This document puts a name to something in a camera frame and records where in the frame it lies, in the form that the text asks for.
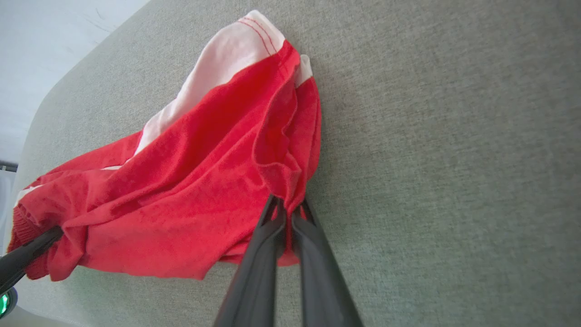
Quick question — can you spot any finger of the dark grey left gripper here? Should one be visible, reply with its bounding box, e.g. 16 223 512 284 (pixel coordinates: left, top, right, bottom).
0 226 64 294

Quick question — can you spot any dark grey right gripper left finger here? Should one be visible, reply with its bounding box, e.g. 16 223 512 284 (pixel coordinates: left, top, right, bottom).
213 194 288 327

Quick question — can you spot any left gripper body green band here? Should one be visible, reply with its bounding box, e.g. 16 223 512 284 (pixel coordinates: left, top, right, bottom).
0 287 19 319

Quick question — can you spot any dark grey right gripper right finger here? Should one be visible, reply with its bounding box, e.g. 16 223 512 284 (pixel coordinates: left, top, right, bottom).
291 199 364 327

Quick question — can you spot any red and white garment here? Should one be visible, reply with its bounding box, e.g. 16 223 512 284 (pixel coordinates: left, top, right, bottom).
6 10 323 282

